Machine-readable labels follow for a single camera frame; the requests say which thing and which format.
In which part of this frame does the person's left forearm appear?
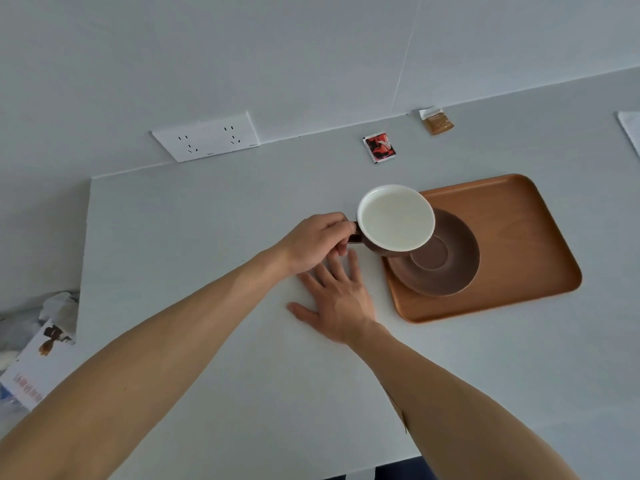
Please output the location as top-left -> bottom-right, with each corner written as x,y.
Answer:
0,243 -> 300,480

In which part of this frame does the tan sachet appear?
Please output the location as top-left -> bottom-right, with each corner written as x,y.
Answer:
419,107 -> 455,136

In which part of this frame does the white printed box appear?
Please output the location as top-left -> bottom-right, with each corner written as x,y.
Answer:
0,319 -> 77,411

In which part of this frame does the crumpled white plastic bag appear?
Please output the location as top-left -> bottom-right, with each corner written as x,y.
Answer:
0,291 -> 81,368

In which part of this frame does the white milk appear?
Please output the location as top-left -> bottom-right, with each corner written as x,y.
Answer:
361,191 -> 432,248

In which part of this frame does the white wall socket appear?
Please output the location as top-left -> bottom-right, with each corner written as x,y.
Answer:
151,112 -> 261,163

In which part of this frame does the brown cup with white inside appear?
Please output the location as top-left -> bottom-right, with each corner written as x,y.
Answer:
346,184 -> 437,259

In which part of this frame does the red sachet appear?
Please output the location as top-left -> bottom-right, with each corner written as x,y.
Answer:
362,133 -> 397,164

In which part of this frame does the dark blue garment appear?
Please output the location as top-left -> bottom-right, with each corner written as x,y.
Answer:
375,456 -> 439,480

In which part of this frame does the person's right hand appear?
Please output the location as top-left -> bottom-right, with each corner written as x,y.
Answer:
286,249 -> 378,346

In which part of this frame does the brown saucer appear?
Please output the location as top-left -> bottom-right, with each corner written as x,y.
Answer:
387,209 -> 481,298

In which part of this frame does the wooden tray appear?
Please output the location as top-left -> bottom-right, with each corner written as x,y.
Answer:
381,174 -> 584,324

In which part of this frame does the person's left hand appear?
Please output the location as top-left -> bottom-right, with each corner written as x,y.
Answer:
272,212 -> 357,276

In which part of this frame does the person's right forearm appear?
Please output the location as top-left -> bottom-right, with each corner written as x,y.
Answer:
347,320 -> 582,480

